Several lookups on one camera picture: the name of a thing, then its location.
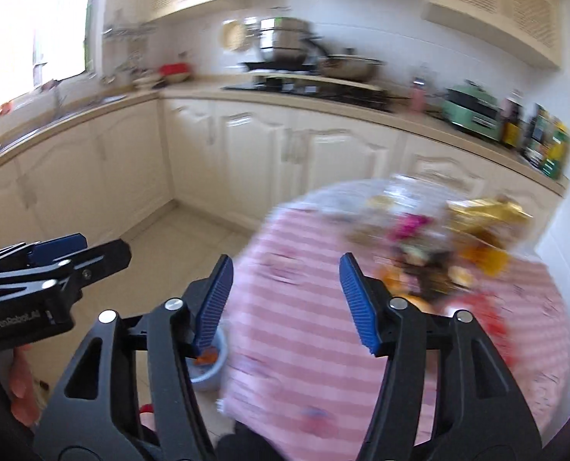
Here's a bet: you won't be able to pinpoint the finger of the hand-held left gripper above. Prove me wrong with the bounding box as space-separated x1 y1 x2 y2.
28 233 88 263
49 239 133 295

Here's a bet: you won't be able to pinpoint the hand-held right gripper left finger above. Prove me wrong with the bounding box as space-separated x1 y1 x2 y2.
34 254 235 461

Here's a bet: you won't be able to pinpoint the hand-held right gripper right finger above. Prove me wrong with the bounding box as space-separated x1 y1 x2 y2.
339 252 542 461

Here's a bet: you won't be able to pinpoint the black snack wrapper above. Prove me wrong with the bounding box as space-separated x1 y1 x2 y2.
400 247 459 298

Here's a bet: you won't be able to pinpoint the person's left hand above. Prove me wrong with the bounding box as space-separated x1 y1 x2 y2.
8 345 42 427

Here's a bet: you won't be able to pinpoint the pink checked tablecloth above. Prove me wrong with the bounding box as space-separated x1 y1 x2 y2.
218 177 570 447

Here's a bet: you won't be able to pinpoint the white fringed checked cloth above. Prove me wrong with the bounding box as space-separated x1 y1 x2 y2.
270 177 454 231

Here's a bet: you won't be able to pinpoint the red wrapper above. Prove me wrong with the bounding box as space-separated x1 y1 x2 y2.
462 295 509 339

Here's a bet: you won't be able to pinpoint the small yellow cellophane wrapper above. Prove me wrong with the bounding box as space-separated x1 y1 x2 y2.
458 235 512 277

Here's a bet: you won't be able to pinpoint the steel kitchen sink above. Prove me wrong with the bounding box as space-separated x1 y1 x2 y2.
0 92 129 154

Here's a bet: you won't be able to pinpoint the cream base cabinet run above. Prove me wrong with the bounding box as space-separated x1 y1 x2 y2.
0 96 570 270

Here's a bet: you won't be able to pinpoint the person's dark clothing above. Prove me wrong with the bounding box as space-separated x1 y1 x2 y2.
218 420 290 461

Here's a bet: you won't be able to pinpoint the red container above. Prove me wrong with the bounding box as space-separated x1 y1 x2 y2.
159 62 192 82

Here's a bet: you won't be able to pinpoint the pink cup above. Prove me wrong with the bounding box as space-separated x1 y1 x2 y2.
411 79 428 114

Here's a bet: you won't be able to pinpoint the black gas stove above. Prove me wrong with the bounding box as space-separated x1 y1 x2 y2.
220 74 397 114

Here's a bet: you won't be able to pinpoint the window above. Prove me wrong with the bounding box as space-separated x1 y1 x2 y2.
0 0 98 126

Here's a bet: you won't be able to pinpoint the green countertop appliance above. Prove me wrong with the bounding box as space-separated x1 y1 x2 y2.
441 81 502 141

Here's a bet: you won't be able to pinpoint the wok with glass lid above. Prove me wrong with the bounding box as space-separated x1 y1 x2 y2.
318 54 384 82

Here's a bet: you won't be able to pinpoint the dark sauce bottle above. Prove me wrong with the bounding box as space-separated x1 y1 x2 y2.
500 91 524 151

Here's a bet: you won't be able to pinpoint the round perforated cream plate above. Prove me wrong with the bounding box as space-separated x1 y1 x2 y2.
221 19 250 51

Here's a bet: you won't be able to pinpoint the stacked steel pots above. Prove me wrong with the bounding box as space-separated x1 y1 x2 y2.
256 17 315 61

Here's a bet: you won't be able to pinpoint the wall utensil rack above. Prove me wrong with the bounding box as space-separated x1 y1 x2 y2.
102 23 152 41

